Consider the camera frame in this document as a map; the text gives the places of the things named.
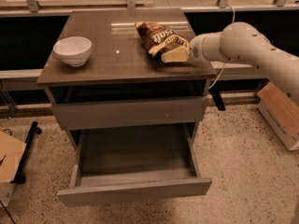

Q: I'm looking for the white cable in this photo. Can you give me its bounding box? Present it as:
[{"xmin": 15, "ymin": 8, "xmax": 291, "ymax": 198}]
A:
[{"xmin": 207, "ymin": 4, "xmax": 236, "ymax": 91}]

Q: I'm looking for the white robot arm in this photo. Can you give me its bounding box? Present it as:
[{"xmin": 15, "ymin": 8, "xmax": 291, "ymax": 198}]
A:
[{"xmin": 161, "ymin": 21, "xmax": 299, "ymax": 105}]

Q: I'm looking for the cardboard box right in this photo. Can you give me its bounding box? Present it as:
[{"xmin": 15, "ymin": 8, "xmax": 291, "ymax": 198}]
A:
[{"xmin": 257, "ymin": 82, "xmax": 299, "ymax": 150}]

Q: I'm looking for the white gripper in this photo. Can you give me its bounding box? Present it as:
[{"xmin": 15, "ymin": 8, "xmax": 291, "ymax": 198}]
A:
[{"xmin": 161, "ymin": 35, "xmax": 206, "ymax": 63}]

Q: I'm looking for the black pole on floor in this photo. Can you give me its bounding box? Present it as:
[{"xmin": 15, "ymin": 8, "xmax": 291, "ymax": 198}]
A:
[{"xmin": 11, "ymin": 121, "xmax": 42, "ymax": 184}]

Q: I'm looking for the grey drawer cabinet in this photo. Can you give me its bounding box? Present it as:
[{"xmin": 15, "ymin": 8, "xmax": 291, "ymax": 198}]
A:
[{"xmin": 37, "ymin": 8, "xmax": 215, "ymax": 146}]

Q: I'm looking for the brown chip bag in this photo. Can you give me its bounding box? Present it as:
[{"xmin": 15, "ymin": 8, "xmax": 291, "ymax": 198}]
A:
[{"xmin": 135, "ymin": 21, "xmax": 189, "ymax": 57}]

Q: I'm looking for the white ceramic bowl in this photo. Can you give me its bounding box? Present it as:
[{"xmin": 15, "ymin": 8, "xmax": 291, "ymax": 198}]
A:
[{"xmin": 53, "ymin": 36, "xmax": 92, "ymax": 67}]

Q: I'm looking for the cardboard box left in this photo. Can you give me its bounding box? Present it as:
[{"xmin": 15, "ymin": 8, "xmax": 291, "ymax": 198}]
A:
[{"xmin": 0, "ymin": 132, "xmax": 26, "ymax": 206}]

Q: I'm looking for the open grey middle drawer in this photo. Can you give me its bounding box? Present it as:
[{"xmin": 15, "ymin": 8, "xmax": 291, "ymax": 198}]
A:
[{"xmin": 58, "ymin": 124, "xmax": 212, "ymax": 206}]

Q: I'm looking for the cardboard box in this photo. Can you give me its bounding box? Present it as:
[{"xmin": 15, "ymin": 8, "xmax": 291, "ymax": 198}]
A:
[
  {"xmin": 257, "ymin": 82, "xmax": 299, "ymax": 150},
  {"xmin": 0, "ymin": 132, "xmax": 26, "ymax": 206}
]

